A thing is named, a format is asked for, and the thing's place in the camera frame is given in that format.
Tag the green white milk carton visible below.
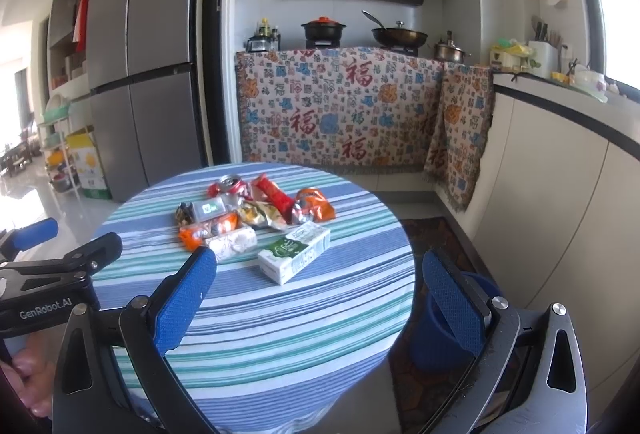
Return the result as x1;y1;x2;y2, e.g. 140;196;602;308
257;222;331;286

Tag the yellow white snack bag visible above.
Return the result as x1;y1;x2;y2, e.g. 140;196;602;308
236;200;288;231

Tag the red snack wrapper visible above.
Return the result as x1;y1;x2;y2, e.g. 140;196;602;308
252;173;295;222

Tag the blue plastic trash bin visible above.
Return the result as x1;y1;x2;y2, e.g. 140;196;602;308
409;254;500;373

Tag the person's left hand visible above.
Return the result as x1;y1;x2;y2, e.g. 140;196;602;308
1;331;55;418

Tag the storage rack with basins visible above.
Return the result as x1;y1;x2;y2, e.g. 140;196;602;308
37;94;80;199

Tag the yellow green cardboard box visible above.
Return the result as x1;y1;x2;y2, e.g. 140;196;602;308
66;125;112;200

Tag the orange foil wrapper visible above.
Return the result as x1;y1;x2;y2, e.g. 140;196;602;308
178;212;240;251

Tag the colourful hexagon floor mat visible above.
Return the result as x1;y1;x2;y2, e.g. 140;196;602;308
400;217;489;279

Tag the striped blue tablecloth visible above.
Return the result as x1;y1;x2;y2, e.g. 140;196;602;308
93;162;416;433

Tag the green label snack packet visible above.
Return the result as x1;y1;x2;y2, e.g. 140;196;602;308
175;194;242;225

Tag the crushed red soda can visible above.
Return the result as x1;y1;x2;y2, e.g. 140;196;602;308
207;174;252;199

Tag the patterned cloth side piece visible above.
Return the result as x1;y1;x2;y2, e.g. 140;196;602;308
423;63;496;211

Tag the orange silver snack bag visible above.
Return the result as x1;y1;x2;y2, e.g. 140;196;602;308
291;187;336;224

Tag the patterned fu character cloth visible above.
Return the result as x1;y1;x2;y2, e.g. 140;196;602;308
235;48;444;171

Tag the white bowl on counter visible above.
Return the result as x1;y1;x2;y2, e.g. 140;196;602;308
574;69;608;104

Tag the steel pot with lid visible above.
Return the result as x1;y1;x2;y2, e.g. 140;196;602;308
434;30;469;64

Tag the white knife holder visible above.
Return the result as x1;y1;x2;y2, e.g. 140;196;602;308
528;15;562;79

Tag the grey double door refrigerator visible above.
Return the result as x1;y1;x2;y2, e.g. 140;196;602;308
87;0;204;202

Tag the condiment bottles tray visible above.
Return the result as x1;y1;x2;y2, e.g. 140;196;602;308
245;17;281;53

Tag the black pot red lid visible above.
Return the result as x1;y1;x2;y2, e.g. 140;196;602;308
302;16;346;49

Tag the black wok with handle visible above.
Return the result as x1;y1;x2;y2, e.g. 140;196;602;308
361;10;427;50

